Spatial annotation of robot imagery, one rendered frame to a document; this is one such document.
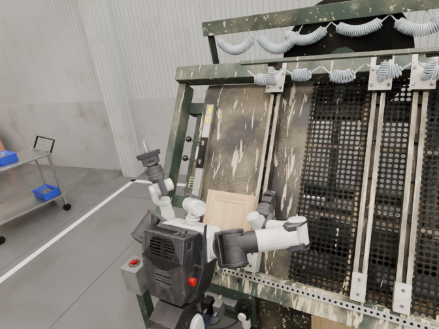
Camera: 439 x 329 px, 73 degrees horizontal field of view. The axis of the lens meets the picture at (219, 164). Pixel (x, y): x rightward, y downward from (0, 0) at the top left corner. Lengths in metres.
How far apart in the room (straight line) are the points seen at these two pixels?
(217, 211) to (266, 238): 0.66
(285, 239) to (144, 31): 4.04
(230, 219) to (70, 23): 4.56
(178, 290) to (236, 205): 0.70
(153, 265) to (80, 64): 4.73
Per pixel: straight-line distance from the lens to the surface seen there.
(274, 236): 1.23
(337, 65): 1.75
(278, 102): 1.76
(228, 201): 1.79
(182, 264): 1.18
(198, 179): 1.88
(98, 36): 5.00
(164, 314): 1.38
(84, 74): 5.67
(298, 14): 2.22
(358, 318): 1.66
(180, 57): 4.55
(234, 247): 1.22
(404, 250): 1.62
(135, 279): 1.88
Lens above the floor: 2.09
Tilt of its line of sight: 23 degrees down
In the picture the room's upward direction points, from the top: 7 degrees counter-clockwise
